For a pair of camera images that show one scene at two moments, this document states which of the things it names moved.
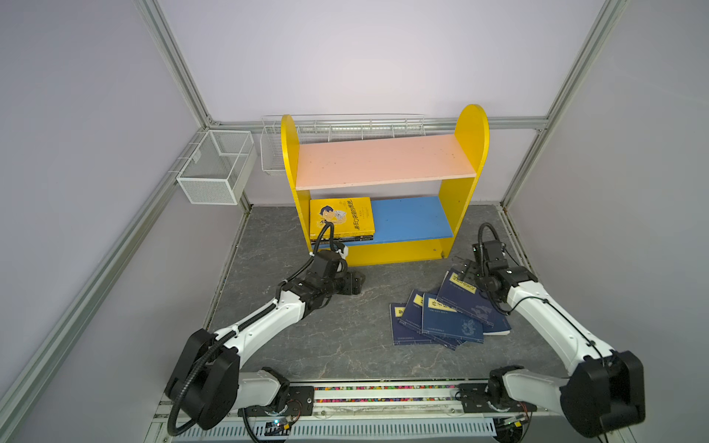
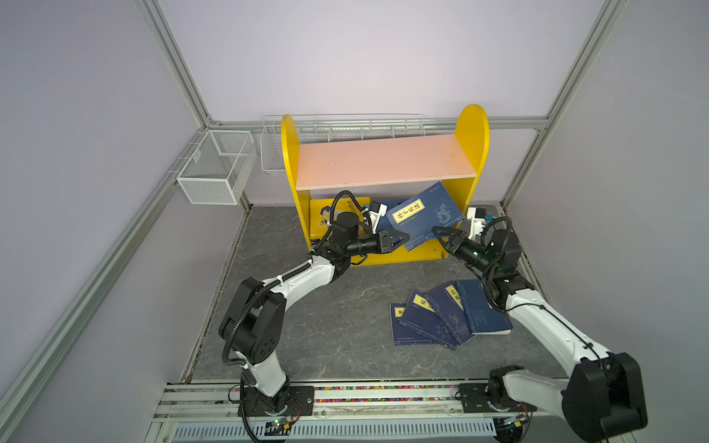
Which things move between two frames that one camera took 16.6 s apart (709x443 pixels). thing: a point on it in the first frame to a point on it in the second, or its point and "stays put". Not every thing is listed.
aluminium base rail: [387, 413] stays put
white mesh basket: [219, 168] stays put
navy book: [412, 317] to [448, 302]
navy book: [443, 319] to [433, 208]
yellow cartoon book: [351, 217] stays put
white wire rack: [335, 127] stays put
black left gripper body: [346, 284] to [367, 245]
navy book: [465, 296] to [403, 222]
